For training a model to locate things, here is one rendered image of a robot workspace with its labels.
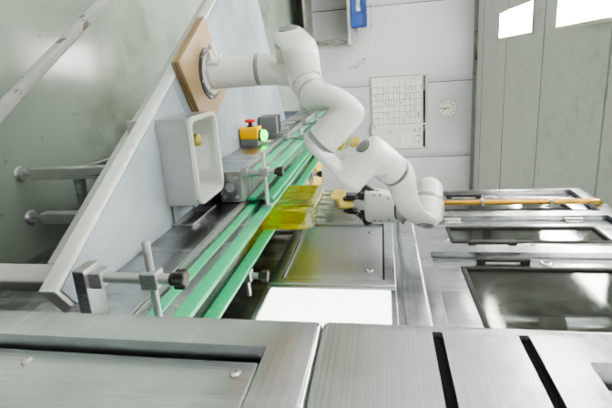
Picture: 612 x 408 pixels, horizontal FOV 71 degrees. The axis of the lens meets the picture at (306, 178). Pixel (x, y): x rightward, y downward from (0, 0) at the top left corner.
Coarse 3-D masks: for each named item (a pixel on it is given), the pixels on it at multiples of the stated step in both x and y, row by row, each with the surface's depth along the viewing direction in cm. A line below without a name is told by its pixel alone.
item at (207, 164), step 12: (192, 120) 104; (204, 120) 118; (216, 120) 118; (192, 132) 103; (204, 132) 119; (216, 132) 119; (192, 144) 104; (204, 144) 120; (216, 144) 120; (192, 156) 104; (204, 156) 121; (216, 156) 121; (192, 168) 106; (204, 168) 122; (216, 168) 122; (204, 180) 123; (216, 180) 122; (204, 192) 115; (216, 192) 117
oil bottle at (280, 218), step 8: (280, 208) 130; (288, 208) 129; (296, 208) 129; (304, 208) 128; (312, 208) 129; (272, 216) 127; (280, 216) 126; (288, 216) 126; (296, 216) 126; (304, 216) 125; (312, 216) 125; (264, 224) 128; (272, 224) 128; (280, 224) 127; (288, 224) 127; (296, 224) 126; (304, 224) 126; (312, 224) 126
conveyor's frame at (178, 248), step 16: (304, 112) 271; (288, 128) 202; (272, 144) 165; (224, 160) 141; (240, 160) 139; (256, 160) 142; (224, 208) 123; (240, 208) 125; (208, 224) 110; (224, 224) 112; (160, 240) 101; (176, 240) 101; (192, 240) 100; (208, 240) 102; (160, 256) 93; (176, 256) 92; (192, 256) 93; (112, 288) 80; (128, 288) 80; (160, 288) 80; (112, 304) 74; (128, 304) 74; (144, 304) 74
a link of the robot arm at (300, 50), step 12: (276, 36) 118; (288, 36) 114; (300, 36) 113; (288, 48) 110; (300, 48) 109; (312, 48) 110; (288, 60) 111; (300, 60) 110; (312, 60) 111; (288, 72) 114; (300, 72) 112; (312, 72) 113; (300, 84) 111
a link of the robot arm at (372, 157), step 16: (304, 144) 108; (320, 144) 105; (368, 144) 102; (384, 144) 103; (320, 160) 106; (336, 160) 106; (352, 160) 103; (368, 160) 102; (384, 160) 103; (400, 160) 106; (336, 176) 105; (352, 176) 103; (368, 176) 104; (384, 176) 106; (400, 176) 107
